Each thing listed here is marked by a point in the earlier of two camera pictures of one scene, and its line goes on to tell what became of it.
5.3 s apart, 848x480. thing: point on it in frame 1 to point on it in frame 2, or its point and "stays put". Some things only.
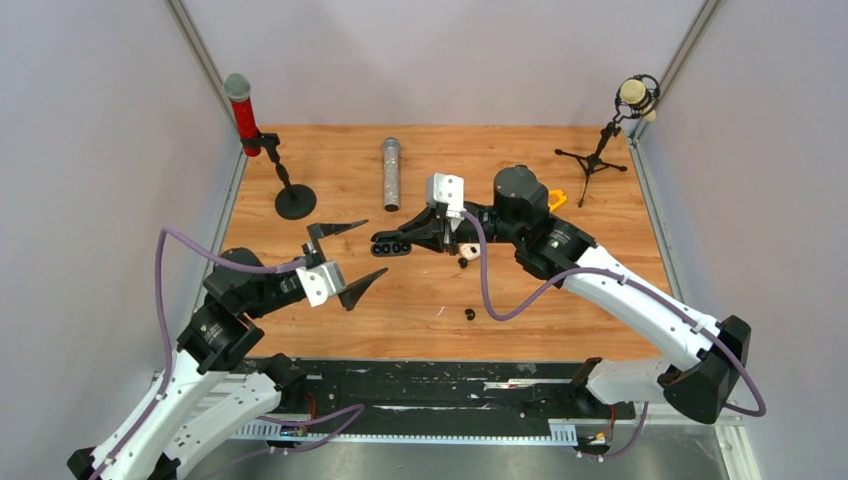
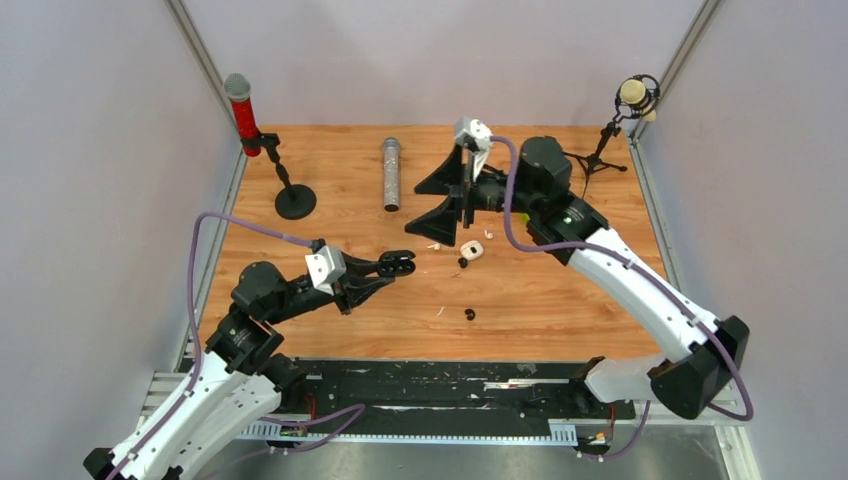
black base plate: [339, 392] stays put
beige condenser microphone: [635, 92] stays put
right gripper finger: [429, 240] to [439, 225]
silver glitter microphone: [391, 174] stays put
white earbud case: [467, 253] stays put
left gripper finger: [322, 230] to [359, 268]
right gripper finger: [426, 221] to [447, 179]
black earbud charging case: [385, 249] to [397, 263]
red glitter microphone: [238, 89] stays put
